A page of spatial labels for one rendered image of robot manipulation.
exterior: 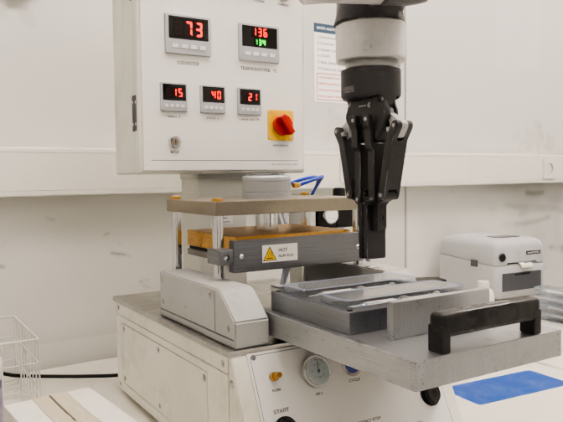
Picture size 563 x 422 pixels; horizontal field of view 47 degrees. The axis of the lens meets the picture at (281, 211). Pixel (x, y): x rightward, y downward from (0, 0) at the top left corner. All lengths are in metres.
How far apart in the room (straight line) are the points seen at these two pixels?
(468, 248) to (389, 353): 1.29
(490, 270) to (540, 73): 0.90
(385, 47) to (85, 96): 0.83
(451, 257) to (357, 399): 1.13
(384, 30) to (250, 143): 0.45
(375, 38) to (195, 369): 0.49
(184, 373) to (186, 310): 0.09
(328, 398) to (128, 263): 0.76
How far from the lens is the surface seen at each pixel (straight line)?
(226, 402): 0.84
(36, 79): 1.45
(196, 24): 1.14
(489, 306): 0.69
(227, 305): 0.82
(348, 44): 0.80
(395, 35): 0.81
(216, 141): 1.14
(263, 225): 1.02
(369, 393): 0.90
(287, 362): 0.84
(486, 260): 1.87
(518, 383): 1.32
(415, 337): 0.72
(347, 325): 0.72
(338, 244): 0.99
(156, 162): 1.09
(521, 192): 2.39
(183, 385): 0.96
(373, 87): 0.79
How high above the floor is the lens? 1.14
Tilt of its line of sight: 3 degrees down
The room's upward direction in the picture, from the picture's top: 1 degrees counter-clockwise
